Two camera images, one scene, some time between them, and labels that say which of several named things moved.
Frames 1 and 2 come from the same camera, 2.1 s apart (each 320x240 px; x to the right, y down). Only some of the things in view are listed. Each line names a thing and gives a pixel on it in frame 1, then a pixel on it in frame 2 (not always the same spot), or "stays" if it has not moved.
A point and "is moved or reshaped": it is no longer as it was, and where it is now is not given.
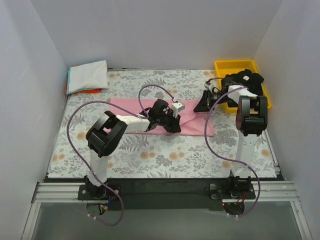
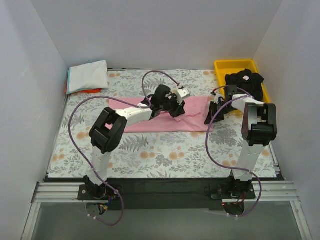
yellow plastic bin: x=228 y=67 stays
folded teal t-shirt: x=68 y=92 stays
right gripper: x=206 y=97 to x=215 y=110
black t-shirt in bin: x=252 y=81 stays
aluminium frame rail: x=67 y=193 stays
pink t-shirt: x=191 y=125 is moved or reshaped
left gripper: x=172 y=122 to x=175 y=106
